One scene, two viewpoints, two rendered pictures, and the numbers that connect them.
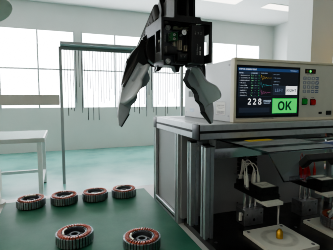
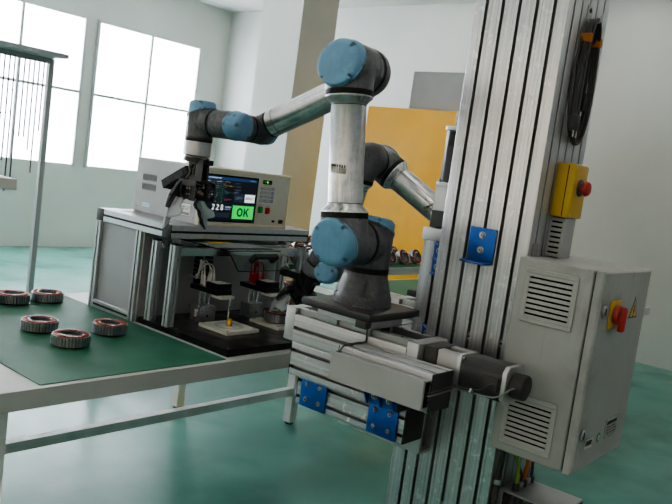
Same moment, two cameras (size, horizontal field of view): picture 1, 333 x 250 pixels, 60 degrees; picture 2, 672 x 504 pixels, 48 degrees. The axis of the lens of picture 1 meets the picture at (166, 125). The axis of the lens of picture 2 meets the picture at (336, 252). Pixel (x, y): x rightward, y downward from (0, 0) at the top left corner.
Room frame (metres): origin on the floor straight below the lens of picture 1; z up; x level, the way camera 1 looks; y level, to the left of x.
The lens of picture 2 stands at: (-1.61, 0.69, 1.37)
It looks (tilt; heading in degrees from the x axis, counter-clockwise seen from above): 6 degrees down; 330
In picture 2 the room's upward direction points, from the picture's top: 8 degrees clockwise
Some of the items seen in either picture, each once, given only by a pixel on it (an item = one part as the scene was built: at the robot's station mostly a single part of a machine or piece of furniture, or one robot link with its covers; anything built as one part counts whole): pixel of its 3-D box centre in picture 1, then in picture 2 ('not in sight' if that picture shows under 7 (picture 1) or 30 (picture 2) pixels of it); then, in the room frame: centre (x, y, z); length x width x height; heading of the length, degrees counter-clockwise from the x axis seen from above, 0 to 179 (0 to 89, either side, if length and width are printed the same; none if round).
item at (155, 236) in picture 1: (141, 240); (109, 327); (0.83, 0.07, 0.77); 0.11 x 0.11 x 0.04
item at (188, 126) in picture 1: (249, 123); (206, 225); (1.16, -0.34, 1.09); 0.68 x 0.44 x 0.05; 110
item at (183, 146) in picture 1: (259, 168); (212, 272); (1.10, -0.36, 0.92); 0.66 x 0.01 x 0.30; 110
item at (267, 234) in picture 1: (279, 239); (228, 327); (0.82, -0.33, 0.78); 0.15 x 0.15 x 0.01; 20
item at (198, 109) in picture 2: not in sight; (201, 121); (0.41, -0.01, 1.45); 0.09 x 0.08 x 0.11; 29
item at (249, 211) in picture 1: (249, 214); (202, 312); (0.96, -0.28, 0.80); 0.07 x 0.05 x 0.06; 110
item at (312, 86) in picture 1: (252, 92); (213, 192); (1.17, -0.35, 1.22); 0.44 x 0.39 x 0.20; 110
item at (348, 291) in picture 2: not in sight; (364, 284); (0.05, -0.37, 1.09); 0.15 x 0.15 x 0.10
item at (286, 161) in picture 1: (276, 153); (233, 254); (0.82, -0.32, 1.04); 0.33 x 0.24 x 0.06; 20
